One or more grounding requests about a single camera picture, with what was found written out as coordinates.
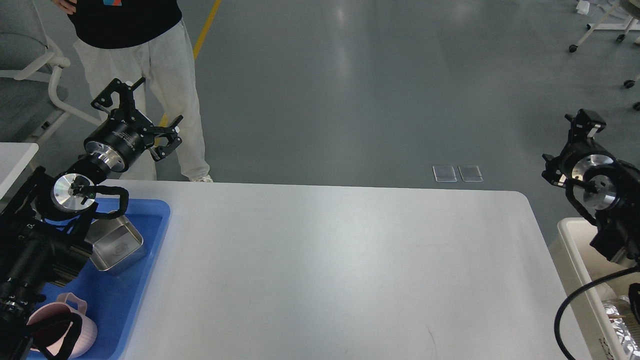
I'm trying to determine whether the person in grey trousers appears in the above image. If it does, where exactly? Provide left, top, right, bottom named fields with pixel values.
left=54, top=0, right=213, bottom=183

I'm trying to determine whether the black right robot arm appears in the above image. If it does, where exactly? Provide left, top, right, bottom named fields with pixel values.
left=541, top=109, right=639, bottom=360

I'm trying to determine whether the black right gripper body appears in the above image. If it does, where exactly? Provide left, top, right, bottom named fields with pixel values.
left=557, top=142, right=617, bottom=186

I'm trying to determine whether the white rolling stand base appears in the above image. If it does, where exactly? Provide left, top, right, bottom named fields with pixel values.
left=567, top=0, right=640, bottom=111

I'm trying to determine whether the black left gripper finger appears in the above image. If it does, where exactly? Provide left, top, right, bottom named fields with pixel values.
left=145, top=115, right=184, bottom=162
left=91, top=76, right=147, bottom=126

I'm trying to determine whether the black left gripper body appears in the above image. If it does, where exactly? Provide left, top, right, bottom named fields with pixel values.
left=84, top=118, right=153, bottom=173

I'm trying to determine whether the stainless steel rectangular container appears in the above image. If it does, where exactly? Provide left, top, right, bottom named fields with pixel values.
left=86, top=215, right=147, bottom=276

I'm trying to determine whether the aluminium foil tray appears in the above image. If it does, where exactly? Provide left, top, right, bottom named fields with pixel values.
left=602, top=295, right=640, bottom=360

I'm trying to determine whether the clear plastic lid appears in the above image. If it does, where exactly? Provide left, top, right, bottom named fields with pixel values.
left=432, top=164, right=458, bottom=183
left=458, top=164, right=484, bottom=183

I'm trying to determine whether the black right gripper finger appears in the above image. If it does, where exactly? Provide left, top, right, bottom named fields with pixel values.
left=541, top=153, right=568, bottom=188
left=564, top=108, right=607, bottom=151

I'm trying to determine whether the pink ceramic mug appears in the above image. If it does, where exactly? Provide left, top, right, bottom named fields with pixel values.
left=27, top=292, right=98, bottom=360

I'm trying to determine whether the blue plastic tray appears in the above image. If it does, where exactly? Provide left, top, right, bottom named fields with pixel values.
left=36, top=199, right=170, bottom=360

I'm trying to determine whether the grey office chair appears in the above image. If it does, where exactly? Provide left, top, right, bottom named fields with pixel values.
left=0, top=0, right=101, bottom=144

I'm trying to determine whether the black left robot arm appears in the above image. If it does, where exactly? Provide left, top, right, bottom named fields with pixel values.
left=0, top=77, right=183, bottom=360

